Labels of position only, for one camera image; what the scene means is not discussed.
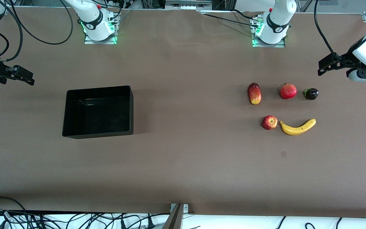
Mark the brown table cover sheet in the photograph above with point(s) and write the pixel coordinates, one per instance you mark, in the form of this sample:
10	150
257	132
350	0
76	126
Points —
183	171

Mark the yellow banana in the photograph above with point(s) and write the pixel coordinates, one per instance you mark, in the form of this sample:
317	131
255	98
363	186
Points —
297	130

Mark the silver metal rail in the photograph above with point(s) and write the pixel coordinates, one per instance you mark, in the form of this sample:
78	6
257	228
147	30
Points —
187	3

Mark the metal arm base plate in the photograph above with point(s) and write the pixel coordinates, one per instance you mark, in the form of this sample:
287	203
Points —
100	42
268	45

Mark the red yellow mango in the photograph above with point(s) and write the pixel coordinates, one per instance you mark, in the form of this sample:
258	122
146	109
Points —
254	93

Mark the metal corner bracket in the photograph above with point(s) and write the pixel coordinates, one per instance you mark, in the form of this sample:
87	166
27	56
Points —
186	208

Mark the red pomegranate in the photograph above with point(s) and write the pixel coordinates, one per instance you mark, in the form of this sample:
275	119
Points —
288	91

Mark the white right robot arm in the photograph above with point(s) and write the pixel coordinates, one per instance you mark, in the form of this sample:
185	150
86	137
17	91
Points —
91	12

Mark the black plastic box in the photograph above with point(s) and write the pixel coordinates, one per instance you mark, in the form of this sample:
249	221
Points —
97	111

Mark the dark purple eggplant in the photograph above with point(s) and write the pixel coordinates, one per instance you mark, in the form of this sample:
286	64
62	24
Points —
312	94

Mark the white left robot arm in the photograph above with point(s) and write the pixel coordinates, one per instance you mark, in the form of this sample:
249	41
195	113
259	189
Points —
278	12

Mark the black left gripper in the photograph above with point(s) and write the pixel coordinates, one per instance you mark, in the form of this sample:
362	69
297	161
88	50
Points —
345	60

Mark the red yellow apple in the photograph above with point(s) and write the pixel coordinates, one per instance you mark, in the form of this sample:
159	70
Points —
269	122

